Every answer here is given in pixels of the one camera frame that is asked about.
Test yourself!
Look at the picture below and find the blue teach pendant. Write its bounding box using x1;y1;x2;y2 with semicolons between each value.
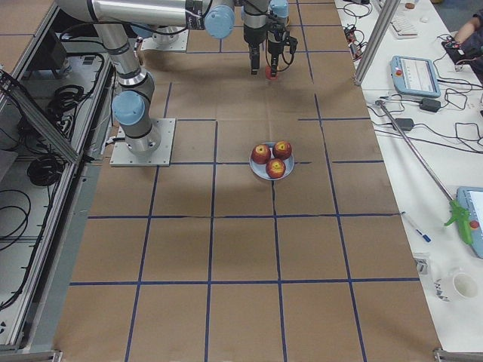
390;56;441;98
457;186;482;259

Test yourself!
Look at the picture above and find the red apple on plate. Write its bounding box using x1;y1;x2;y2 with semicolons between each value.
272;140;292;160
251;143;272;164
266;158;286;179

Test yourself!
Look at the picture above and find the person hand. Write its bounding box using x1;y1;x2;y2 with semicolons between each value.
454;14;482;44

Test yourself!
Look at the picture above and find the green handled reach grabber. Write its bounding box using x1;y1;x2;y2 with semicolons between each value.
374;99;475;245

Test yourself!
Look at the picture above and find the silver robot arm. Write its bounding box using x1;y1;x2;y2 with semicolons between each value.
57;1;271;154
266;1;298;79

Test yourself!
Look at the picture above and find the light blue plate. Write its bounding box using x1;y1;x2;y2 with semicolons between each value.
249;140;295;180

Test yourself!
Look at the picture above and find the white mug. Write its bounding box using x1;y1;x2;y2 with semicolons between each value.
434;269;478;302

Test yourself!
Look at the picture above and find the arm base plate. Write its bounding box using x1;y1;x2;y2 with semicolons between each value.
109;118;176;167
140;26;189;52

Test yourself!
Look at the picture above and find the red yellow apple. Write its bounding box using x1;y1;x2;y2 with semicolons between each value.
265;66;278;81

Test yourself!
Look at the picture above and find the black power adapter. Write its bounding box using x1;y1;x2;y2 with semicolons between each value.
395;118;414;132
419;98;441;113

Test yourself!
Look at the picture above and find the white keyboard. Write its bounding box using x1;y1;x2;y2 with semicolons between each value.
390;15;418;39

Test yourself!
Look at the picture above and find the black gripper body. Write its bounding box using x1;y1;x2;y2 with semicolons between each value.
268;23;298;57
243;11;267;48

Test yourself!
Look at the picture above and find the aluminium frame post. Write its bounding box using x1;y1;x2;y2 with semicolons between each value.
353;0;400;86

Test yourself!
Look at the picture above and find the blue white pen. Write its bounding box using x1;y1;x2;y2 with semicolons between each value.
401;211;432;243

